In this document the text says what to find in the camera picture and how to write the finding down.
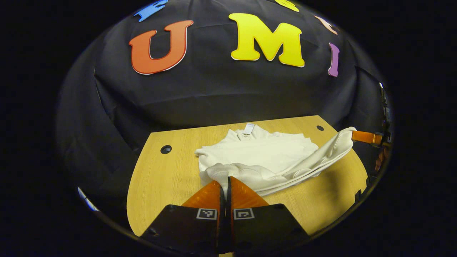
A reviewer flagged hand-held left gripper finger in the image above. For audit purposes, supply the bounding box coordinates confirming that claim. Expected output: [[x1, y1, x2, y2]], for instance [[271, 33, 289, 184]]
[[140, 180, 226, 256], [227, 176, 310, 255]]

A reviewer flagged cream long-sleeve shirt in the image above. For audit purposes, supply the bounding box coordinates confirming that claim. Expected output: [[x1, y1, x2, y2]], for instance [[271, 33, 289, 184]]
[[195, 123, 357, 198]]

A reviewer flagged black backdrop cloth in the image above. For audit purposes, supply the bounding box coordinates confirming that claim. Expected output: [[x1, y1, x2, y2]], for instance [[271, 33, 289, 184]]
[[55, 0, 393, 229]]

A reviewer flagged white side desk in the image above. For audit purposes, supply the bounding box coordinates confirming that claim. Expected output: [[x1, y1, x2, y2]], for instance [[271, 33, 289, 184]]
[[77, 187, 100, 212]]

